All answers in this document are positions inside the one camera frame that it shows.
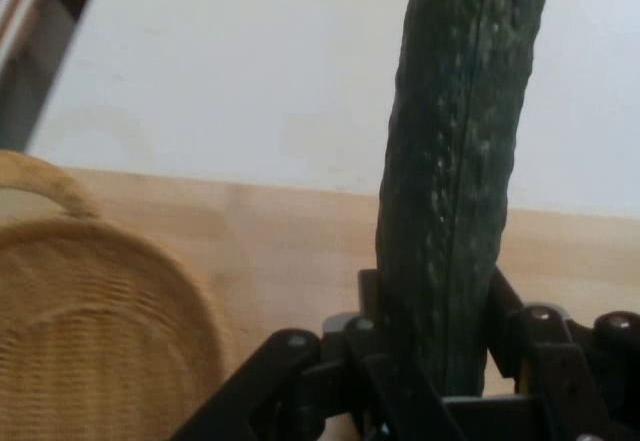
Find woven wicker basket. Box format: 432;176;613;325
0;153;240;441

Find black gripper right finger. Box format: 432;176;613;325
479;265;640;441

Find dark green cucumber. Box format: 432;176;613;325
374;0;554;398

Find grey metal frame rail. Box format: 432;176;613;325
0;0;109;155

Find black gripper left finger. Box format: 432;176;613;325
169;268;444;441

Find light wooden cutting board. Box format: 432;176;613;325
64;167;640;441

